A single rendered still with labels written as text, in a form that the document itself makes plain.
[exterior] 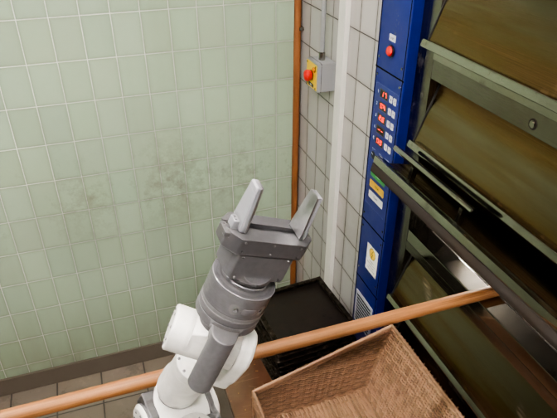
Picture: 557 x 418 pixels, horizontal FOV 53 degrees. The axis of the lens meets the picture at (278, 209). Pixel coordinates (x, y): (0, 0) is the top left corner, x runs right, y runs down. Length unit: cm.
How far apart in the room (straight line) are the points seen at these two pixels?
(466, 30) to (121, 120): 134
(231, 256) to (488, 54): 78
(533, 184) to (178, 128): 143
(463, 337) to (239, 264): 98
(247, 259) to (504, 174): 74
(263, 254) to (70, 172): 167
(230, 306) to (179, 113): 158
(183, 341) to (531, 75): 79
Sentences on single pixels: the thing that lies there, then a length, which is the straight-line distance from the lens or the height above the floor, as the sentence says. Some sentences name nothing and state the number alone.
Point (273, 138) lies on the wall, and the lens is 236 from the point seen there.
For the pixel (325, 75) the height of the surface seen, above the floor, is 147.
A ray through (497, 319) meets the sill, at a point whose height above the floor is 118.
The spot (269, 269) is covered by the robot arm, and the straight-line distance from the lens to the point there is 69.
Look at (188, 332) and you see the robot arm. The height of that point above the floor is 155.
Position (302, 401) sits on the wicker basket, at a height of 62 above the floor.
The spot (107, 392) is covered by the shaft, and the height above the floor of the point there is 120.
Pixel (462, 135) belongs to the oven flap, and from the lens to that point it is 138.
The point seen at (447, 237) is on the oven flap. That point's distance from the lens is 122.
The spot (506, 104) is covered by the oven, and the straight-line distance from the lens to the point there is 124.
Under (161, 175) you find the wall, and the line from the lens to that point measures 232.
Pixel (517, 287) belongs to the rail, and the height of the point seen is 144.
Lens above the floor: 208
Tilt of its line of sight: 32 degrees down
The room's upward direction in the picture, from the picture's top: straight up
